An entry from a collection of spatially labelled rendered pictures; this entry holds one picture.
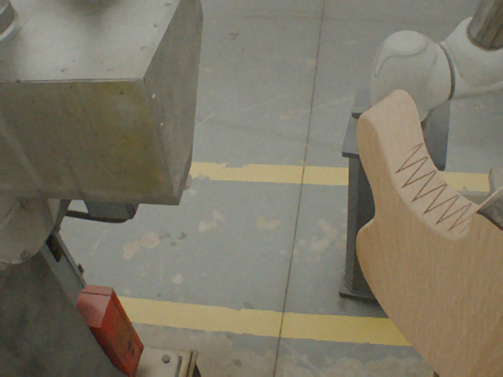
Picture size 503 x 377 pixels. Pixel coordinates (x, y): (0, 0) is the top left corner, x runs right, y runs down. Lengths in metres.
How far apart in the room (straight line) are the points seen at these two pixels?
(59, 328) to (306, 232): 1.23
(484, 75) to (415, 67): 0.18
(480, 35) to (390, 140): 0.99
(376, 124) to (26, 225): 0.52
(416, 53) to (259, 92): 1.56
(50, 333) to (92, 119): 0.82
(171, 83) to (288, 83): 2.44
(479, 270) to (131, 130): 0.30
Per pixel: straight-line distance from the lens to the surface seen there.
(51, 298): 1.23
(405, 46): 1.45
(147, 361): 1.71
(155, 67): 0.46
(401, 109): 0.49
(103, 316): 1.43
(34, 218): 0.85
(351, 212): 1.76
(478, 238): 0.46
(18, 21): 0.57
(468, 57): 1.48
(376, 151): 0.50
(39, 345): 1.22
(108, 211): 1.17
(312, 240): 2.23
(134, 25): 0.50
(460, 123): 2.75
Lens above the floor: 1.77
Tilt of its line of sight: 46 degrees down
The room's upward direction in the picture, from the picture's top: 10 degrees counter-clockwise
